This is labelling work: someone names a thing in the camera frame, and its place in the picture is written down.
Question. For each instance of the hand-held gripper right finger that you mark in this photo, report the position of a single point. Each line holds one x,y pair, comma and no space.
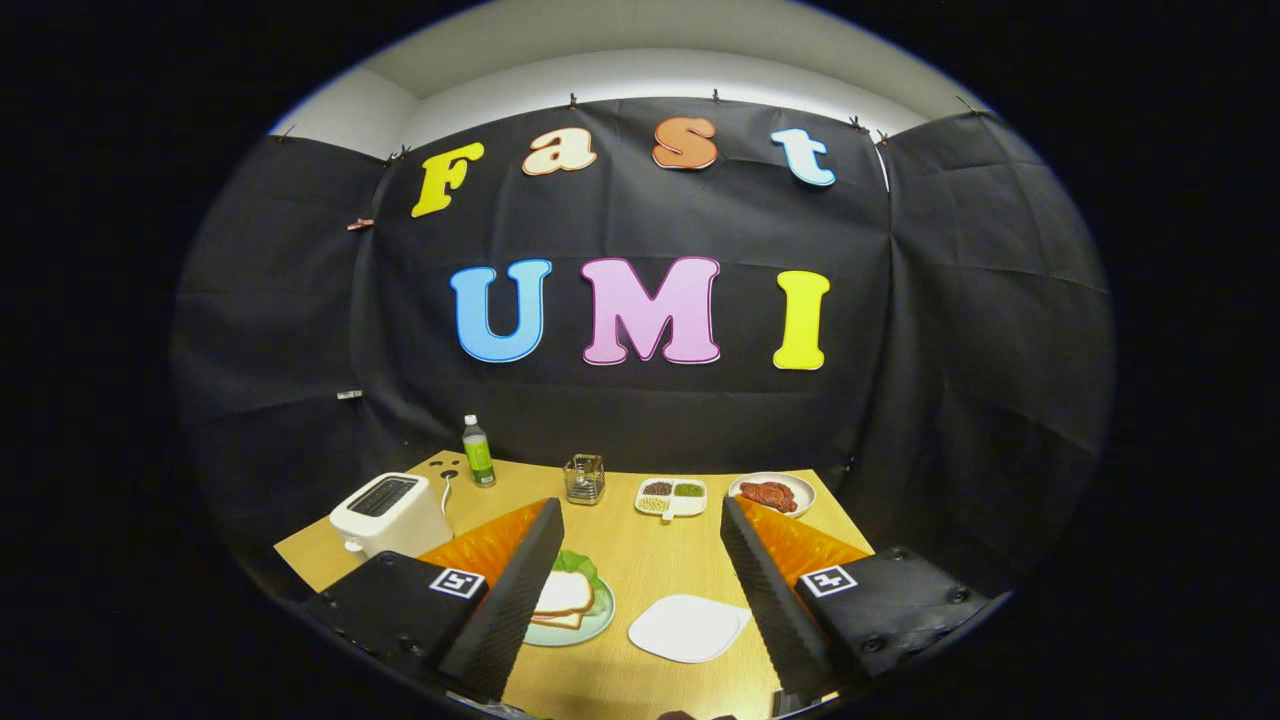
775,620

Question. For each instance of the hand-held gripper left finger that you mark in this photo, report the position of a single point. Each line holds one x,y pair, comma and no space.
505,620

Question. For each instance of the toasted bread slice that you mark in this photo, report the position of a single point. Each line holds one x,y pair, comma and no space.
565,593

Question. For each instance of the green lettuce leaf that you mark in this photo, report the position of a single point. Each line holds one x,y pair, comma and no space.
575,562

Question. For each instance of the white square plate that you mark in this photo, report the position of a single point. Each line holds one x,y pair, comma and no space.
690,630

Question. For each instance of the light green round plate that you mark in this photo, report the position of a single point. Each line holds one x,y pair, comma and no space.
600,625

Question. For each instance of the red meat strips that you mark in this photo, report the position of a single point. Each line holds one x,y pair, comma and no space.
768,496

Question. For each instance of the white oval plate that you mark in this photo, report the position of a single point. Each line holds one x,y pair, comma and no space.
805,492

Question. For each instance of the white toaster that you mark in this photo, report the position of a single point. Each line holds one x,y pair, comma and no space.
400,530

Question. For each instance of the white divided dish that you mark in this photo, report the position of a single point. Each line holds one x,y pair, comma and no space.
688,506

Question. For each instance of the green label water bottle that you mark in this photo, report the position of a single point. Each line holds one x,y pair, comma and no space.
479,458

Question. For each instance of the pile of yellow beans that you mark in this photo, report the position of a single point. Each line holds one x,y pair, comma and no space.
653,504

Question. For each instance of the black backdrop cloth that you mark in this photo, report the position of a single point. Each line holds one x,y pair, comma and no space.
950,350

